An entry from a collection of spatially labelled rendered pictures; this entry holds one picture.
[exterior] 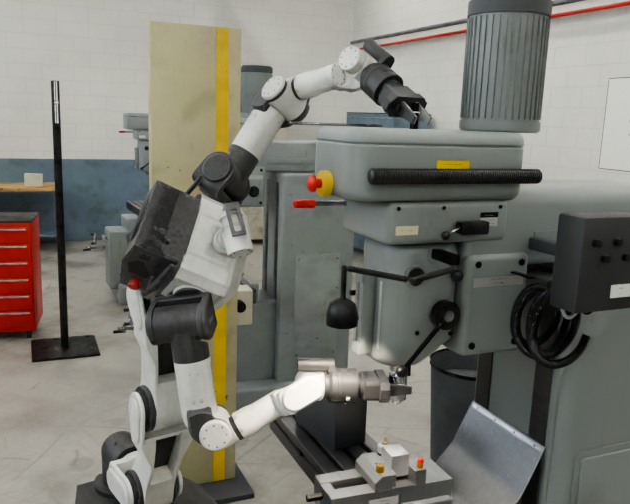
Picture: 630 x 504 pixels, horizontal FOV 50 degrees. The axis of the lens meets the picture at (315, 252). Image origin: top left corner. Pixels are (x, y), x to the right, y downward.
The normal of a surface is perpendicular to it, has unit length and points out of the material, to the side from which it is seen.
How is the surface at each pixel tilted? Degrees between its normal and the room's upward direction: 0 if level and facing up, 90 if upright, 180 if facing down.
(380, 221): 90
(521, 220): 90
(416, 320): 90
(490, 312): 90
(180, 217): 59
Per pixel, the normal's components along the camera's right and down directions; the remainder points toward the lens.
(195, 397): 0.17, 0.12
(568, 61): -0.92, 0.04
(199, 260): 0.52, -0.37
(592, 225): 0.39, 0.19
